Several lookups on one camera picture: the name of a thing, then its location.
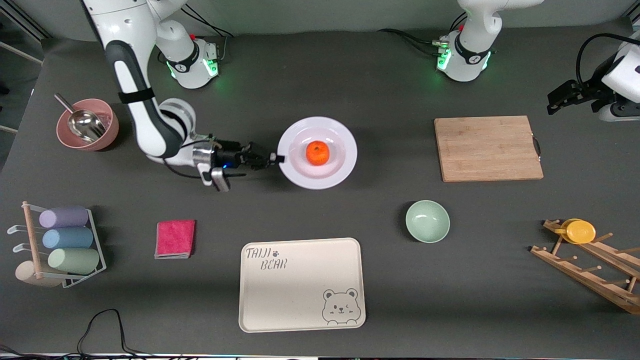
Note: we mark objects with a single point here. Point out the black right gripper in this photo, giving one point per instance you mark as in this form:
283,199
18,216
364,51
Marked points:
231,150

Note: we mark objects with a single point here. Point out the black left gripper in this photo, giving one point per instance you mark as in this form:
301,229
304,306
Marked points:
586,91

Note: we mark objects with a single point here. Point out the orange fruit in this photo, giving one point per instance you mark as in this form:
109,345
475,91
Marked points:
318,153

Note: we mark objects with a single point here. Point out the white round plate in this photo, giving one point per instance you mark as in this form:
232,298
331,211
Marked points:
335,170

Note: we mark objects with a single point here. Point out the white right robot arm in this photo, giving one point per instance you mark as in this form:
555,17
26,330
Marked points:
137,100

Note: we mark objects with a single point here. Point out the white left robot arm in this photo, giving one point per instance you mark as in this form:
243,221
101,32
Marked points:
472,45

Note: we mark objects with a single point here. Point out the wooden cutting board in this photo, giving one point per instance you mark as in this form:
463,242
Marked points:
487,148

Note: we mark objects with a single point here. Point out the pink folded cloth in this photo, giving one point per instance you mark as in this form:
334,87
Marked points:
175,239

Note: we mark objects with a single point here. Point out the yellow cup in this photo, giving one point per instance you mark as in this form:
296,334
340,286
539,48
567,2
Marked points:
580,232

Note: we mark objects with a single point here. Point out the beige bear print tray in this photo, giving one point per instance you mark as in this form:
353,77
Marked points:
295,295

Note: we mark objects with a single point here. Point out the pink bowl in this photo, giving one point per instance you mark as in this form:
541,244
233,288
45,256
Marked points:
111,131

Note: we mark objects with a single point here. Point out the light green bowl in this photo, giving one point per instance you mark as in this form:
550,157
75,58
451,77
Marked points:
427,221

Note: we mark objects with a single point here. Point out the metal scoop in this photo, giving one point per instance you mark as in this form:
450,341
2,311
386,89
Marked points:
87,126

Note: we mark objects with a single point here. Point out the wooden peg drying rack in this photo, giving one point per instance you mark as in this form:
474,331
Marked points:
595,280

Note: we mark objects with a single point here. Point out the purple cup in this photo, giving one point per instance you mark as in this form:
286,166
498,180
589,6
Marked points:
65,217

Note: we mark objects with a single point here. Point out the blue cup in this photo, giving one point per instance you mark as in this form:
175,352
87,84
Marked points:
69,238

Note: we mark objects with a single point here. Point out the green cup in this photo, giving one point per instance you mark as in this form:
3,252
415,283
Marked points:
75,261

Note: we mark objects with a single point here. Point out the beige cup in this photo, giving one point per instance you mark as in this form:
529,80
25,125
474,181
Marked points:
27,277

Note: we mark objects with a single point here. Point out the wooden dowel post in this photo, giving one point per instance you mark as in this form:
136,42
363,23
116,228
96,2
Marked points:
32,240

